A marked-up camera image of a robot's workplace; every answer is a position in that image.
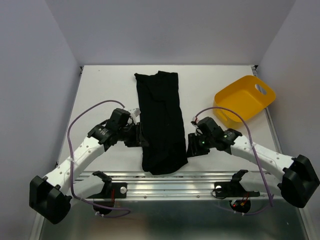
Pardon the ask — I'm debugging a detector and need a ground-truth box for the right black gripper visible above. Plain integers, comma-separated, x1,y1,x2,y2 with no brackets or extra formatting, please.
185,131,215,158

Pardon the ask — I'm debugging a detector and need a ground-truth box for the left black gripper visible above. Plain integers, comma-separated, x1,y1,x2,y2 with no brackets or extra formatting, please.
118,121,149,148

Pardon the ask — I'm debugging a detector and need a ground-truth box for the black t shirt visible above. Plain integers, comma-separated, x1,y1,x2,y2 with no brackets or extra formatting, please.
134,71,188,175

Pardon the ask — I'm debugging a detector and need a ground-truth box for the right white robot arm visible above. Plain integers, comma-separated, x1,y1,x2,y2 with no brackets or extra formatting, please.
186,117,320,208

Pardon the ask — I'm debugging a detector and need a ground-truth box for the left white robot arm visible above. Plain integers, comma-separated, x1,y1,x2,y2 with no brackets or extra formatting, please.
29,108,149,224

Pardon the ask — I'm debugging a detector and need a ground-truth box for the yellow plastic basket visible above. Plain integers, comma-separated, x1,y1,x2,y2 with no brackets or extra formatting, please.
213,75,276,129

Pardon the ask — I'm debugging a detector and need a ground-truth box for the aluminium mounting rail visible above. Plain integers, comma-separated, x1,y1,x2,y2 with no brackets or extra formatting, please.
39,170,306,201

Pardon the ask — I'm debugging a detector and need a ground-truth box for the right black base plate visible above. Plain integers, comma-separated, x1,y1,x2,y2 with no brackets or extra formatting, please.
211,181,260,200

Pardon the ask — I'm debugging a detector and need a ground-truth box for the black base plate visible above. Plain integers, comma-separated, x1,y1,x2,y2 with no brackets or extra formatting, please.
211,181,260,200
86,182,128,199

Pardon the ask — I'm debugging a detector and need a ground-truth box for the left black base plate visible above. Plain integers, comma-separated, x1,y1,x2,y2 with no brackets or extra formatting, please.
86,182,128,199

